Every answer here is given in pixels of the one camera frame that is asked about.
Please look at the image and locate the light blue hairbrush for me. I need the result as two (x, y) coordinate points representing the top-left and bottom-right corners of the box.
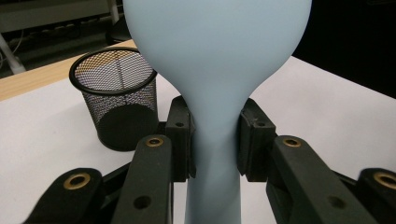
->
(121, 0), (313, 224)

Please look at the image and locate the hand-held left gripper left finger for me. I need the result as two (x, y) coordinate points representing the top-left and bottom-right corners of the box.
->
(111, 95), (197, 224)

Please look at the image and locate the wooden table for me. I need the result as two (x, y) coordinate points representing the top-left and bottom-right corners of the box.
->
(0, 38), (138, 102)

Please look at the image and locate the white table mat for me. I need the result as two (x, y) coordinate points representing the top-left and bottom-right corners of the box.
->
(0, 55), (396, 224)

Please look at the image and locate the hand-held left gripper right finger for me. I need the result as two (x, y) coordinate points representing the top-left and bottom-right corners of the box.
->
(237, 98), (379, 224)

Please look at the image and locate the black mesh pen cup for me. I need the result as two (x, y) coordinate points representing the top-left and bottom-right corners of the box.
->
(68, 47), (160, 152)

